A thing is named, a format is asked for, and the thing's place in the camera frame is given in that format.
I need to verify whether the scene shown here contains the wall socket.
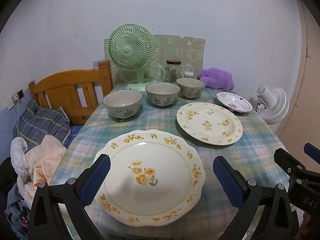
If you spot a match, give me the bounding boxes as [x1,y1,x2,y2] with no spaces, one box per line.
[12,89,25,103]

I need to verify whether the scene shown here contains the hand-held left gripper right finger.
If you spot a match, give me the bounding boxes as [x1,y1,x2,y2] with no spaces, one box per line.
[212,156,300,240]

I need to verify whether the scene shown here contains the white cloth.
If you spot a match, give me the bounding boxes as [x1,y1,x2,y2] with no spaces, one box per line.
[10,137,33,200]

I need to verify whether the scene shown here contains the black cloth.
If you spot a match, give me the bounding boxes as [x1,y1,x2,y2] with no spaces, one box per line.
[0,157,19,205]

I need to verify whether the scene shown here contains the scalloped yellow flower plate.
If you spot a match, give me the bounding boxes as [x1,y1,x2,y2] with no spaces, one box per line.
[93,129,206,227]

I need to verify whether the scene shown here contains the dark blue cloth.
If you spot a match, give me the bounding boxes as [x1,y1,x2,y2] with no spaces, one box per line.
[4,180,34,240]

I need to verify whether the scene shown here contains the wooden bed headboard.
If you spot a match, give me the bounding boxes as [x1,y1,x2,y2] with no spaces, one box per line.
[28,61,114,125]

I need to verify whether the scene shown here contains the purple plush toy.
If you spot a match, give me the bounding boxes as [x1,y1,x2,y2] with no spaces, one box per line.
[199,67,235,90]

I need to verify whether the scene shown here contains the round yellow flower plate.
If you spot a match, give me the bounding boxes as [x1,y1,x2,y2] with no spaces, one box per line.
[176,102,243,146]

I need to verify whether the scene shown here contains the glass jar mug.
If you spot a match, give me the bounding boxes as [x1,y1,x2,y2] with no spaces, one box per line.
[161,60,185,83]

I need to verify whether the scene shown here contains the beige door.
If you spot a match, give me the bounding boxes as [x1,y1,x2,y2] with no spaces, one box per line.
[276,0,320,145]

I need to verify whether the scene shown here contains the green desk fan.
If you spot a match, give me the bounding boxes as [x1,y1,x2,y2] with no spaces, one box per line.
[108,24,157,92]

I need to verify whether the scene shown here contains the white red flower plate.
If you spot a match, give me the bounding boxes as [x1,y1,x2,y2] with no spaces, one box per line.
[216,92,253,113]

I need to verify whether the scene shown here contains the plaid tablecloth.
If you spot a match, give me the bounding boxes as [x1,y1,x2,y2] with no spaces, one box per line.
[49,79,290,240]

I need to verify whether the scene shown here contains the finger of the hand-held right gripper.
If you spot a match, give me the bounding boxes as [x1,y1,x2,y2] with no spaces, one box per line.
[274,148,307,180]
[304,142,320,158]

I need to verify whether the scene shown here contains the grey floral ceramic bowl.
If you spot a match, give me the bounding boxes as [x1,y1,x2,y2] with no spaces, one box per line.
[102,89,143,121]
[145,82,181,107]
[176,77,206,99]

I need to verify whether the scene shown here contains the white charging cable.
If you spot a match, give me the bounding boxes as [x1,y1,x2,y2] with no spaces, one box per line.
[16,97,22,130]

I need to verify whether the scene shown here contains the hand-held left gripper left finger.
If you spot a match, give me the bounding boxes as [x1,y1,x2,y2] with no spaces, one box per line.
[29,153,111,240]

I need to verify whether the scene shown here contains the green cartoon printed mat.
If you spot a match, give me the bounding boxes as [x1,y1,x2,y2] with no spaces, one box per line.
[104,34,206,83]

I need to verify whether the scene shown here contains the white fan cable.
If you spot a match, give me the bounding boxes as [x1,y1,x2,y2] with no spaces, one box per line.
[121,69,132,83]

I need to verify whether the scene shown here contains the white standing fan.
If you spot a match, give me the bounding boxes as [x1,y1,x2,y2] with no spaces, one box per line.
[255,84,290,125]

